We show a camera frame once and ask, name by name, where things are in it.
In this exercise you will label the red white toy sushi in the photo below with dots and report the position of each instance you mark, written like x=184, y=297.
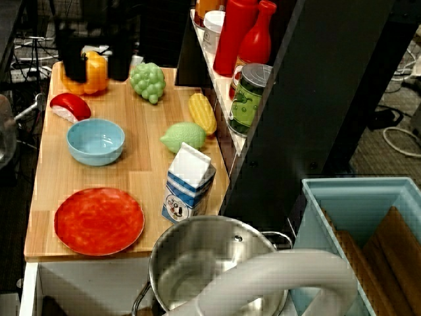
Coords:
x=70, y=105

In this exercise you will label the white toy sink unit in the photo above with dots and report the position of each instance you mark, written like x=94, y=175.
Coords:
x=92, y=283

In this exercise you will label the dark grey upright post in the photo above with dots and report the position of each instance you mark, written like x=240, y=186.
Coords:
x=302, y=98

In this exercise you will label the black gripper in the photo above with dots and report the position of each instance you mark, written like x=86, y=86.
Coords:
x=95, y=23

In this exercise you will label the white lidded jar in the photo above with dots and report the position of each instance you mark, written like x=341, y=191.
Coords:
x=213, y=29

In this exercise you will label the green toy grapes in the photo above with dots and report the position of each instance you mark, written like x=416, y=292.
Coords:
x=148, y=82

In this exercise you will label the light blue plastic bin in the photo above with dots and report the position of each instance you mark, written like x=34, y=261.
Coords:
x=348, y=194

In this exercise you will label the wooden countertop board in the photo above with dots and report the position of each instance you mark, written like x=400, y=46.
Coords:
x=141, y=158

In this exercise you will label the brown board in bin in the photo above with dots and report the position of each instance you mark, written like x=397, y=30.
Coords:
x=391, y=256

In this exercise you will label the red sauce bottle tomato label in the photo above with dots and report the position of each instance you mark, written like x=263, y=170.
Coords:
x=258, y=42

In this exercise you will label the stainless steel pot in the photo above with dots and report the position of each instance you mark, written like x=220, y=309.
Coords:
x=190, y=253

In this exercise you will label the yellow toy bell pepper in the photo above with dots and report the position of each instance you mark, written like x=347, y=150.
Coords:
x=98, y=75

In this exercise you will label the white kitchen shelf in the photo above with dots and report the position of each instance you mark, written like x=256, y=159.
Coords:
x=219, y=85

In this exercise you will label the yellow toy corn cob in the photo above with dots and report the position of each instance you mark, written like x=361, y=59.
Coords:
x=202, y=112

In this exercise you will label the white toy faucet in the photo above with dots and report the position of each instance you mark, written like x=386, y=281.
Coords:
x=289, y=270

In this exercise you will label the green toy lemon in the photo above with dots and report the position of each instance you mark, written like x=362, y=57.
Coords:
x=184, y=136

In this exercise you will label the silver metal bar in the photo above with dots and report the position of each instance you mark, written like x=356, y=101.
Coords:
x=28, y=110

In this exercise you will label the red orange plate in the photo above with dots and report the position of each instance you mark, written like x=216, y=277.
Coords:
x=98, y=222

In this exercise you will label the green pea can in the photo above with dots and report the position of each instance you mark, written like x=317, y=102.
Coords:
x=248, y=102

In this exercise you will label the blue white toy milk carton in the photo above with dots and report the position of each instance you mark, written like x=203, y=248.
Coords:
x=187, y=187

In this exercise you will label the red ketchup squeeze bottle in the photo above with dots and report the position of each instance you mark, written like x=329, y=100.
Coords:
x=235, y=36

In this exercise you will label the light blue bowl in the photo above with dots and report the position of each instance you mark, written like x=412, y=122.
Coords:
x=95, y=154

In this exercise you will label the orange labelled can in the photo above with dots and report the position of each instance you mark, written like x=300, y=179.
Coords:
x=204, y=10

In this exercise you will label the white power strip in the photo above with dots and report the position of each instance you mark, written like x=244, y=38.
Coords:
x=31, y=73

